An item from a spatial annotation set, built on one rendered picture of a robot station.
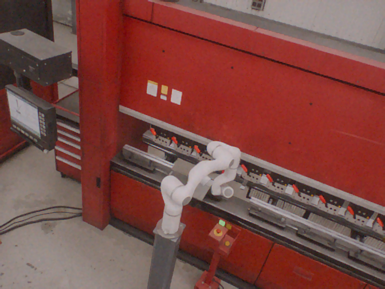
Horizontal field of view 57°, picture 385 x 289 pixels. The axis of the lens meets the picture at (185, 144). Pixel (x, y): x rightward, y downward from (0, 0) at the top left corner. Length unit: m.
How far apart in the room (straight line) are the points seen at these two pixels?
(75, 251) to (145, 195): 0.90
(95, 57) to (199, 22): 0.80
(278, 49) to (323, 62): 0.28
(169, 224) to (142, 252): 1.26
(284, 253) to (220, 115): 1.24
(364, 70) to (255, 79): 0.65
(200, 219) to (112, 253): 1.00
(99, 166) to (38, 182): 1.31
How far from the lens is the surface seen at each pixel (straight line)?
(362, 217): 2.87
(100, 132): 3.01
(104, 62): 2.68
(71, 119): 3.19
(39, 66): 2.50
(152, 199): 3.27
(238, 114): 2.58
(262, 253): 3.16
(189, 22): 2.47
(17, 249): 3.80
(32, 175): 4.50
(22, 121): 2.92
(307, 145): 2.57
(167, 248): 2.60
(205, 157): 2.86
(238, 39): 2.37
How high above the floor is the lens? 2.95
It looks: 36 degrees down
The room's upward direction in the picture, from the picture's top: 11 degrees clockwise
